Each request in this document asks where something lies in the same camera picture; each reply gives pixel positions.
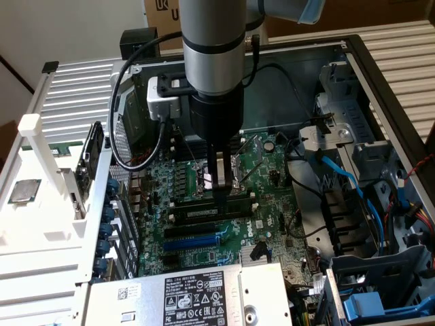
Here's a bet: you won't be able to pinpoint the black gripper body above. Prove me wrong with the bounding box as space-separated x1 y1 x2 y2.
188 84 245 143

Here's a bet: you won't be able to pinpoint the dark RAM stick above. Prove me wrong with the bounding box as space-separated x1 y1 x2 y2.
176 198 255 221

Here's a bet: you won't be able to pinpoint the CPU socket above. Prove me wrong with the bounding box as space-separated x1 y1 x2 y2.
192 158 248 198

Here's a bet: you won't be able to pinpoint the long black expansion slot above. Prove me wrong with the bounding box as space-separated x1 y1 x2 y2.
164 222 218 240

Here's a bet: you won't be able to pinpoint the thin locking lever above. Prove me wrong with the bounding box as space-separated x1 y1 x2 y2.
237 139 256 162
176 130 201 170

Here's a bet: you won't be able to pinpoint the green Dell motherboard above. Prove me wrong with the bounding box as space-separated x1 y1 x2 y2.
130 130 324 296

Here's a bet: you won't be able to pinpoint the blue expansion slot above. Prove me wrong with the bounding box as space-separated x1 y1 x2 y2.
162 234 221 253

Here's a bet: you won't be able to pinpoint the open PC case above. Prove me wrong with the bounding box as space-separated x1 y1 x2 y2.
80 33 435 326

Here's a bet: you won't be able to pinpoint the silver chipset heatsink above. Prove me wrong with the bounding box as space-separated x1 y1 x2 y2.
243 244 273 264

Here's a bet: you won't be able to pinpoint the short black expansion slot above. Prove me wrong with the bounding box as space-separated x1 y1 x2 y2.
161 253 180 268

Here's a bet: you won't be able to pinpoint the grey power supply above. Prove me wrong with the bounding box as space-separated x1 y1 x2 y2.
80 261 294 326

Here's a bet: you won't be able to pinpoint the black box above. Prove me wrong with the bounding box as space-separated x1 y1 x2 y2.
120 29 159 62

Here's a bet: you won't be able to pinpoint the black fan shroud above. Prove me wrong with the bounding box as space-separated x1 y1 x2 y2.
321 188 375 257

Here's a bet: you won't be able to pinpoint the black graphics card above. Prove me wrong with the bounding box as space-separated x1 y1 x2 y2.
73 120 105 186

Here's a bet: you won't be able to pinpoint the grey metal disk bay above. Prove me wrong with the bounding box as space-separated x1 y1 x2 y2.
317 60 378 143

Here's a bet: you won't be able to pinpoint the white parts rack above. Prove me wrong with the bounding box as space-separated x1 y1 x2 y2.
0 113 94 259

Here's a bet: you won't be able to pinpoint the blue disk caddy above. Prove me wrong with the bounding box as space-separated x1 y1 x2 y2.
341 292 435 322

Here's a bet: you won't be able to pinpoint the plain brown cardboard box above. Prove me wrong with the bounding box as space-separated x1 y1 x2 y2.
264 0 435 38

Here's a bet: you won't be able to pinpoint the CPU chip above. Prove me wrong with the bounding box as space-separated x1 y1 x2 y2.
7 179 42 205

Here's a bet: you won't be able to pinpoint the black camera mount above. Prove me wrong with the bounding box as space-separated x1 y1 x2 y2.
156 72 196 99

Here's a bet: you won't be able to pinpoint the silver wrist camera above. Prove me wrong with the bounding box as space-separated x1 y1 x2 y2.
145 76 183 120

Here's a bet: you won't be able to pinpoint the black camera cable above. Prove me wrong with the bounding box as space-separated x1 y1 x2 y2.
109 31 186 173

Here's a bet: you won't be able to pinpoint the black plug with cable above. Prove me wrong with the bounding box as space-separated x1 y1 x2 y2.
250 239 272 262

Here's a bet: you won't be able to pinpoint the black wire with connector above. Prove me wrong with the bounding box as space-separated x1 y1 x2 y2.
243 62 319 120

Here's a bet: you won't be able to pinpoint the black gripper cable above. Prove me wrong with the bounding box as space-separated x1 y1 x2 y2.
242 33 262 91

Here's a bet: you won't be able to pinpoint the thin red twisted wire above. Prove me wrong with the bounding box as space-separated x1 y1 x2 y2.
130 148 153 166

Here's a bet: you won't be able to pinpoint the blue SATA wire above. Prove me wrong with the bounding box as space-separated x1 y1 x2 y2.
305 148 392 251

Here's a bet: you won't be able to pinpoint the short blue wire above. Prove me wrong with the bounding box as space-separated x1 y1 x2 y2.
396 176 411 218

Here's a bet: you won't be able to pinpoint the red yellow power wires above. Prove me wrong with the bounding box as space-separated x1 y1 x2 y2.
406 200 435 227

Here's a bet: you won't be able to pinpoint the red black twisted wire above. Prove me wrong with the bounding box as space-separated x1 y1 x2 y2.
406 152 435 178

